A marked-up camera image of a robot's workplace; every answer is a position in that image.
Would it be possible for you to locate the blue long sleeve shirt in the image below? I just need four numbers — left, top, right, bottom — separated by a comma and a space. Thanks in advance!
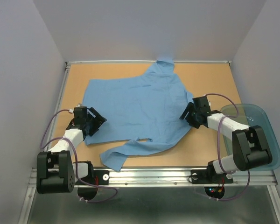
82, 60, 193, 171

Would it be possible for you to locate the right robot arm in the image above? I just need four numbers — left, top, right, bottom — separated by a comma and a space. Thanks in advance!
180, 96, 273, 184

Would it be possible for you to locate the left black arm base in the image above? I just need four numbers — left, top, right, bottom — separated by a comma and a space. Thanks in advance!
73, 170, 109, 203

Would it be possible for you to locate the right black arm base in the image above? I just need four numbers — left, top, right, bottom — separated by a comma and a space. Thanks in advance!
188, 169, 233, 199

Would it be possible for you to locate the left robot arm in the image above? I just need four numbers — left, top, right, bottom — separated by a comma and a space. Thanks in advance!
36, 105, 107, 194

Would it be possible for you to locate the translucent teal plastic bin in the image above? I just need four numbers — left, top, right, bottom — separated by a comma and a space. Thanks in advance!
220, 104, 280, 171

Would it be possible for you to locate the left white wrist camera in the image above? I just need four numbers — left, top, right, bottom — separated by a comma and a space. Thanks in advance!
69, 104, 83, 114

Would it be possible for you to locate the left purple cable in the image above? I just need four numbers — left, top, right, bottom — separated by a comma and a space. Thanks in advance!
39, 109, 119, 203

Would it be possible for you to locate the aluminium mounting rail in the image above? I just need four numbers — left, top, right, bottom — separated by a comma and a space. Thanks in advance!
18, 166, 277, 224

